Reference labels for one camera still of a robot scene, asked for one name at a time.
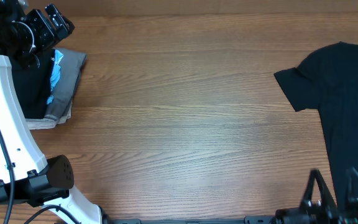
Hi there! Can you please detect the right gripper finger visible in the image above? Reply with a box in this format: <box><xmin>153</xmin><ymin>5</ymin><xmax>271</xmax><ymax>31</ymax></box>
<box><xmin>345</xmin><ymin>168</ymin><xmax>358</xmax><ymax>207</ymax></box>
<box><xmin>301</xmin><ymin>169</ymin><xmax>337</xmax><ymax>209</ymax></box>

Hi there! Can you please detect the black polo shirt Sydrogen logo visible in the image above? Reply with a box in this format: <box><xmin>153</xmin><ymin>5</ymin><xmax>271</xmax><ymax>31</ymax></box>
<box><xmin>9</xmin><ymin>49</ymin><xmax>55</xmax><ymax>119</ymax></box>

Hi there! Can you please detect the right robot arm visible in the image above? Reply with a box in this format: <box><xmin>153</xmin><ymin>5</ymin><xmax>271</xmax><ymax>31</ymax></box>
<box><xmin>270</xmin><ymin>168</ymin><xmax>358</xmax><ymax>224</ymax></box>

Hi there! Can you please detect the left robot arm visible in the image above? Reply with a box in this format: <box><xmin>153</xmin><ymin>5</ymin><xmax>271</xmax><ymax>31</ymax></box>
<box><xmin>0</xmin><ymin>1</ymin><xmax>110</xmax><ymax>223</ymax></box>

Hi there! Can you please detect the folded light blue shirt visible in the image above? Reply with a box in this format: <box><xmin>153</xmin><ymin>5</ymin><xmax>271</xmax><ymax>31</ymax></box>
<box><xmin>47</xmin><ymin>50</ymin><xmax>64</xmax><ymax>105</ymax></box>

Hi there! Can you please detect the folded grey garment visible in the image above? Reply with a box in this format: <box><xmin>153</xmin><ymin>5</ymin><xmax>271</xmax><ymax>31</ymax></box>
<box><xmin>45</xmin><ymin>48</ymin><xmax>86</xmax><ymax>122</ymax></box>

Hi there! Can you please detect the folded beige garment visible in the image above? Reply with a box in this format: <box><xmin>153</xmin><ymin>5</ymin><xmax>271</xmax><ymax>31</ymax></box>
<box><xmin>25</xmin><ymin>100</ymin><xmax>72</xmax><ymax>129</ymax></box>

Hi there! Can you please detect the black t-shirt white label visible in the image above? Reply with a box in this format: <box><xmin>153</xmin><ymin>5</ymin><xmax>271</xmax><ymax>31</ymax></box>
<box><xmin>274</xmin><ymin>42</ymin><xmax>358</xmax><ymax>209</ymax></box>

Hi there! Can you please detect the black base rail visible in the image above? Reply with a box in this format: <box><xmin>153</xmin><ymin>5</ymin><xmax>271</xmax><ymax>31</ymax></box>
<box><xmin>103</xmin><ymin>215</ymin><xmax>273</xmax><ymax>224</ymax></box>

